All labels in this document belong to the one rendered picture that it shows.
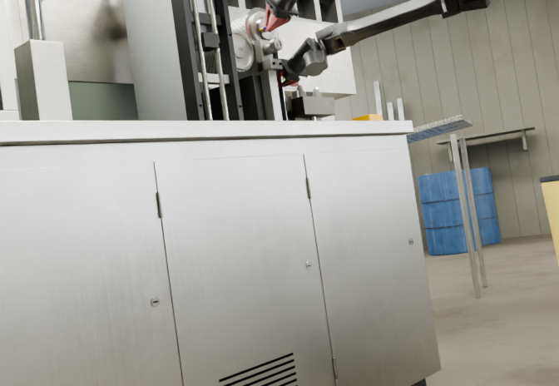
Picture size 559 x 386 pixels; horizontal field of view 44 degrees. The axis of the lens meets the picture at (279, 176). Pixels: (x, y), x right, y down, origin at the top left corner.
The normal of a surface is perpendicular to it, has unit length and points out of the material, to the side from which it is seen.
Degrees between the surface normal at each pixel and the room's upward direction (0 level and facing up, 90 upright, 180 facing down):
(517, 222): 90
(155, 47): 90
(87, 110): 90
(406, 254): 90
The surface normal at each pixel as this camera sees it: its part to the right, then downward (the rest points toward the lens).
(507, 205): -0.37, 0.00
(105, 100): 0.72, -0.14
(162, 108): -0.69, 0.06
